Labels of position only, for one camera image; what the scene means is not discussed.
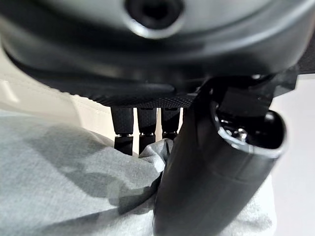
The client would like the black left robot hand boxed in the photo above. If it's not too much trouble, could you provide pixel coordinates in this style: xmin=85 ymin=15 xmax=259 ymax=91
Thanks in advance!
xmin=0 ymin=0 xmax=315 ymax=236

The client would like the light grey fabric cushion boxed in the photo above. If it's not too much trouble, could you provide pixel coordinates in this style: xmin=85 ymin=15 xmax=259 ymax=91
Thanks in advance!
xmin=0 ymin=109 xmax=273 ymax=236

